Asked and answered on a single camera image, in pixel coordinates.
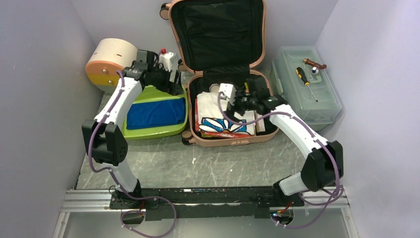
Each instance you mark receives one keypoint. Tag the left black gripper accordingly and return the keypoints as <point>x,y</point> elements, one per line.
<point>169,87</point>

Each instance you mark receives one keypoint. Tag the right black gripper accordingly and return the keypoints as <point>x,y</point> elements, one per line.
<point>241,113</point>

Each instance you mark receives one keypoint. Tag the red white patterned cloth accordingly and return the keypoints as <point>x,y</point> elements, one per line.
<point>223,135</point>

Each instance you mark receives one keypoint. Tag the white printed cloth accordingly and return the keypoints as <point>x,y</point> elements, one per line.
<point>213,115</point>

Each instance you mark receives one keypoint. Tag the green plastic tray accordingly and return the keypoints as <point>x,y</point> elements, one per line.
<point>151,94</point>

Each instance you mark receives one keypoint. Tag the blue cloth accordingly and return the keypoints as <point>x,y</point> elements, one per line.
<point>156,114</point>

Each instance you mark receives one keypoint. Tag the pink hard-shell suitcase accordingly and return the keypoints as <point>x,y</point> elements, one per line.
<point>219,41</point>

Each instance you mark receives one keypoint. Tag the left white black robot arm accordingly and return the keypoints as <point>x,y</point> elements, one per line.
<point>106,146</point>

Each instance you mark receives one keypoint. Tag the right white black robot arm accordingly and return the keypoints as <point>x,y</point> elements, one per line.
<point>324,159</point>

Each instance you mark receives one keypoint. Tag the yellow green tube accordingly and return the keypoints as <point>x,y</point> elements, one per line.
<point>247,91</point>

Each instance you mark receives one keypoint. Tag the octagonal lid cosmetic jar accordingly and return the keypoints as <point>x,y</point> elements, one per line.
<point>214,88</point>

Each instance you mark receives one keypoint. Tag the cream cylindrical drawer cabinet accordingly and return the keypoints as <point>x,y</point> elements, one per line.
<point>110,55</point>

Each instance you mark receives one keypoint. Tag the clear plastic storage box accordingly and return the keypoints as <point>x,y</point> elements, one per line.
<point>285,82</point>

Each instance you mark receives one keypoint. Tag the black yellow screwdriver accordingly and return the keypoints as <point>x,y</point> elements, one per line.
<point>301,74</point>

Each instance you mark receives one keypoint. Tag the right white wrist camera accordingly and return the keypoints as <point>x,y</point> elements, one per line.
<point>228,93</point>

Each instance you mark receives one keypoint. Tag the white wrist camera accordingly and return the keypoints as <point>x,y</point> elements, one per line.
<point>168,60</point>
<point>228,93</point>

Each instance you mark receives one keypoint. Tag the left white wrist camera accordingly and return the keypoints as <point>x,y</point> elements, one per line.
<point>168,60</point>

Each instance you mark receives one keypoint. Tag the brown handled metal tool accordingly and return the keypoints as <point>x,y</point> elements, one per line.
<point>315,67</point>

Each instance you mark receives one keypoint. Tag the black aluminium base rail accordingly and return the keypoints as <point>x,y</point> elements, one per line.
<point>196,202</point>

